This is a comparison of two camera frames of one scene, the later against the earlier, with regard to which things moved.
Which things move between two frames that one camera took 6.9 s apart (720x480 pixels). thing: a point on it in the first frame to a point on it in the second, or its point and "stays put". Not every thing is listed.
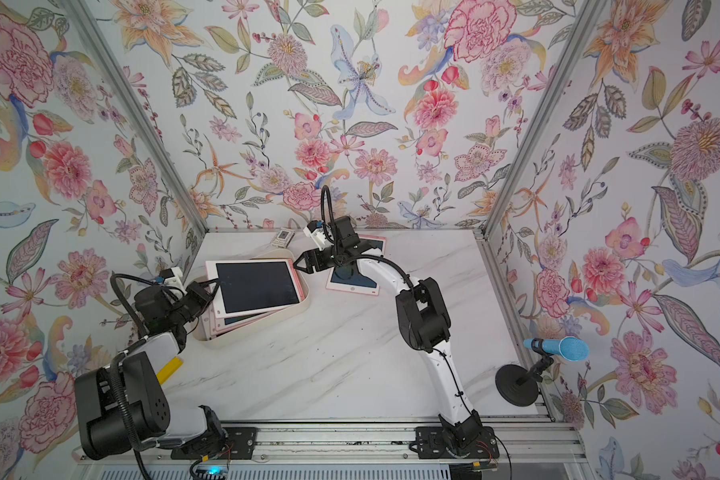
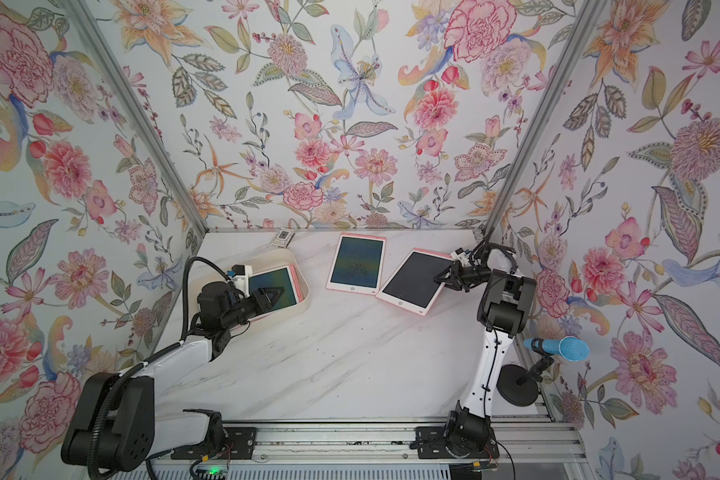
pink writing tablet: x=347 y=278 stays put
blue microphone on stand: x=518 y=386 stays put
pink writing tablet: x=255 y=285 to x=412 y=286
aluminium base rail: x=452 y=443 stays put
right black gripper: x=313 y=258 to x=455 y=278
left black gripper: x=196 y=294 to x=260 y=298
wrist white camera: x=177 y=280 to x=241 y=274
